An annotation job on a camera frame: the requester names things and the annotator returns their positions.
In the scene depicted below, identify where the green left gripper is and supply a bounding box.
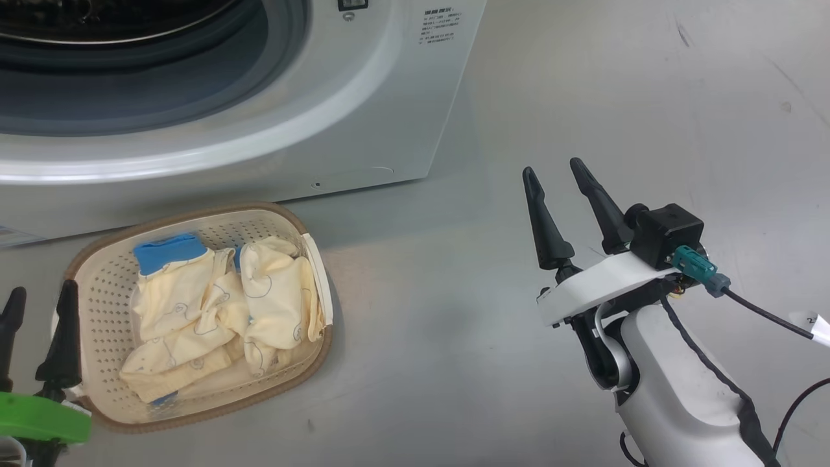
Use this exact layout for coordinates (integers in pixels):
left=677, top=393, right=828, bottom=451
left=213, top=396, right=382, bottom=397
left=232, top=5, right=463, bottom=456
left=0, top=280, right=92, bottom=467

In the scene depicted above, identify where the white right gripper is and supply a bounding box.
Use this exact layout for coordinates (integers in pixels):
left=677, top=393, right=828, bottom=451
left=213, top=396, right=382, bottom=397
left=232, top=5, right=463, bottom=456
left=522, top=157, right=681, bottom=328

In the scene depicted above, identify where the cream garment with blue waistband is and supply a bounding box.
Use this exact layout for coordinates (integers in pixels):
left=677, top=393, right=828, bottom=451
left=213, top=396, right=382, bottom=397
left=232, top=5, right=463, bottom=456
left=119, top=233, right=251, bottom=404

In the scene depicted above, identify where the cream printed garment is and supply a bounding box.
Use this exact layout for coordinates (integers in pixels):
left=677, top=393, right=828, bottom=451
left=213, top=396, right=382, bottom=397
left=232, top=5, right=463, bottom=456
left=236, top=235, right=325, bottom=378

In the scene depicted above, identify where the cream perforated basket brown rim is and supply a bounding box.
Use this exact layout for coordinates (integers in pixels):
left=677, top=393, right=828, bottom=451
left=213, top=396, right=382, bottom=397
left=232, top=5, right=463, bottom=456
left=51, top=202, right=335, bottom=434

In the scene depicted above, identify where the grey text label on machine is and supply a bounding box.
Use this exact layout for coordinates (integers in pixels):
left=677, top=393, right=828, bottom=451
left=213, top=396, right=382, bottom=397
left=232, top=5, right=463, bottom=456
left=418, top=7, right=463, bottom=48

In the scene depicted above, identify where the white front-load washing machine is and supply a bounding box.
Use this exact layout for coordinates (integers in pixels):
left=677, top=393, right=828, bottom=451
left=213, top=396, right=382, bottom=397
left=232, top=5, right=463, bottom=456
left=0, top=0, right=488, bottom=246

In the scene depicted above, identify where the black cable with teal connector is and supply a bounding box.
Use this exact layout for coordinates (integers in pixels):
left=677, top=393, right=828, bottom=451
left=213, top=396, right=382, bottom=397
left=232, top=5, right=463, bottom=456
left=672, top=245, right=815, bottom=340

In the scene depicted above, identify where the black sleeved arm cable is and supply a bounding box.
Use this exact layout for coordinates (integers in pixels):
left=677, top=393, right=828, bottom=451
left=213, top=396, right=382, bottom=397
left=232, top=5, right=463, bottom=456
left=659, top=295, right=783, bottom=467

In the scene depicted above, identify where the white cable tag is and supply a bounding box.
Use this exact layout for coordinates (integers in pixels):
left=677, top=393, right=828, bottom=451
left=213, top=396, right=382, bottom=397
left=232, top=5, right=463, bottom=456
left=789, top=311, right=830, bottom=348

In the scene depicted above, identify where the thin black loop cable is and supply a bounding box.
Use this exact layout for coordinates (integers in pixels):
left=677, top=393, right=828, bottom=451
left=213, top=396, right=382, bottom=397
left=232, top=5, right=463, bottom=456
left=771, top=377, right=830, bottom=456

